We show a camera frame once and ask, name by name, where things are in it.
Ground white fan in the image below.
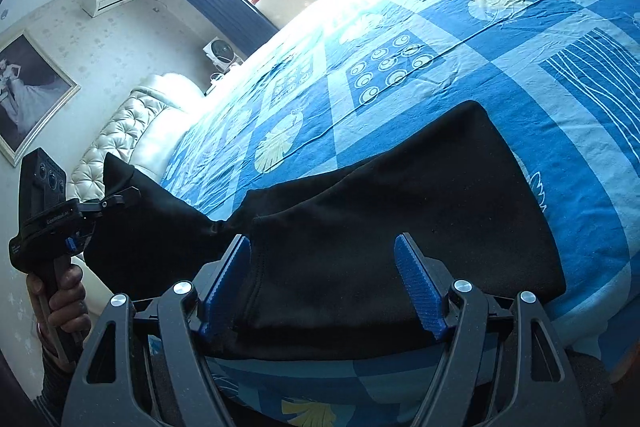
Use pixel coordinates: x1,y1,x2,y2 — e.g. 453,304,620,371
203,38,243,74

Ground left hand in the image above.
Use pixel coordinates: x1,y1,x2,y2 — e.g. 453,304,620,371
26,265,91,372

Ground left forearm striped sleeve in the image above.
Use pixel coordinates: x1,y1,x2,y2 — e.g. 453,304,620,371
32,345,75,426

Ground blue patterned bed sheet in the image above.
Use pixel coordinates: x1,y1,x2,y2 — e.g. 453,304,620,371
162,0,639,424

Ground white tufted headboard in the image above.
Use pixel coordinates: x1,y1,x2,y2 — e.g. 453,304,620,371
66,72,205,202

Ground black pants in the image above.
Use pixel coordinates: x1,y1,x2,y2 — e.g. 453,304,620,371
85,101,566,361

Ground framed wedding photo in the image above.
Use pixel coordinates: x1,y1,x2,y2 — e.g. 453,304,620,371
1,30,80,167

